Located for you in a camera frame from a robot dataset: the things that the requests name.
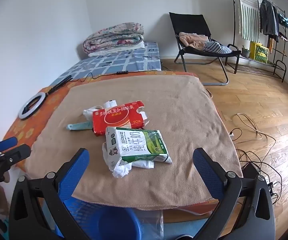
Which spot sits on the teal hanging cloth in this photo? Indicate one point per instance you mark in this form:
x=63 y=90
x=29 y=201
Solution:
x=285 y=21

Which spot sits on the mustard hanging cloth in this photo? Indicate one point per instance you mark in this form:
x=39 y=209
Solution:
x=270 y=45

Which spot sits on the black folding chair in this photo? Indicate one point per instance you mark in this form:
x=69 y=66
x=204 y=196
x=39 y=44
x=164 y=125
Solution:
x=191 y=22

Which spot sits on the white power strip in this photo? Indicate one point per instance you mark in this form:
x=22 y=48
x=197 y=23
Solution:
x=270 y=185

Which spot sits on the striped grey cloth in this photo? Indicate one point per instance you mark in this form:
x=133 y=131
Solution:
x=216 y=48

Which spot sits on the green striped hanging cloth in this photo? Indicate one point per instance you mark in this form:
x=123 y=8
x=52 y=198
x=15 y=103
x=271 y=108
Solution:
x=248 y=17

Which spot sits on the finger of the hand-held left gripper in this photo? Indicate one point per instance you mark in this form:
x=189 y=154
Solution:
x=19 y=153
x=7 y=143

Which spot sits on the dark hanging jacket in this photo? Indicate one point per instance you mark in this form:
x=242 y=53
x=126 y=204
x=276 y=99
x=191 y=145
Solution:
x=268 y=17

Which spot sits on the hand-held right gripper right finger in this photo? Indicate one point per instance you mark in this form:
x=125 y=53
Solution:
x=205 y=170

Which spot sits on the small white plastic piece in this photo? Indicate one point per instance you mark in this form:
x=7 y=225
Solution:
x=109 y=103

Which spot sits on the light green wrapper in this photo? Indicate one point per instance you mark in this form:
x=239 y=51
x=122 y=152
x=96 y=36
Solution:
x=80 y=125

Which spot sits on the black metal clothes rack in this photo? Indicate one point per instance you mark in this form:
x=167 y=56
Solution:
x=234 y=55

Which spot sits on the beige fleece blanket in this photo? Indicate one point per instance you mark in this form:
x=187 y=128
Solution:
x=183 y=117

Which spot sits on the green white milk carton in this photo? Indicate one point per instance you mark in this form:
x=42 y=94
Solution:
x=139 y=142

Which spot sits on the white tissue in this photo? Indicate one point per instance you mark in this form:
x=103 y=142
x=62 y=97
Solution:
x=121 y=170

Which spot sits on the blue plaid bed sheet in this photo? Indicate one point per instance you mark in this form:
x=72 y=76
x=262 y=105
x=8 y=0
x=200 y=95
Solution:
x=114 y=62

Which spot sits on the clear plastic bag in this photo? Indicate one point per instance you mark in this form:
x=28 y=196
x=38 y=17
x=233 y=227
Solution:
x=151 y=225

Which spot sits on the yellow crate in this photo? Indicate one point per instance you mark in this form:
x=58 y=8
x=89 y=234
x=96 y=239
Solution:
x=258 y=52

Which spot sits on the black adapter box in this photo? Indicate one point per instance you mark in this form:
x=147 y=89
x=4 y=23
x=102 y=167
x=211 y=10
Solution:
x=250 y=170

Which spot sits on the small potted plant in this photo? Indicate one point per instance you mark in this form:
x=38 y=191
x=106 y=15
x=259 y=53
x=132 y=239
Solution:
x=245 y=53

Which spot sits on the blue plastic basket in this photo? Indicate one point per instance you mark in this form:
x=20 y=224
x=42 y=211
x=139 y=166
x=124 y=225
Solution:
x=116 y=220

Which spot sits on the white plastic bag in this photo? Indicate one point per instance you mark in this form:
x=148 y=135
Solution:
x=89 y=113

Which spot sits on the folded floral quilt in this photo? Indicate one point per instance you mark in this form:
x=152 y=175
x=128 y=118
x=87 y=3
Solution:
x=111 y=36

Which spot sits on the peach blanket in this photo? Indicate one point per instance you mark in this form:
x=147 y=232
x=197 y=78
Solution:
x=193 y=41

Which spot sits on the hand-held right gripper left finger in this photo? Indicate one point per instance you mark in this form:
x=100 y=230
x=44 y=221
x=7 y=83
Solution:
x=76 y=170

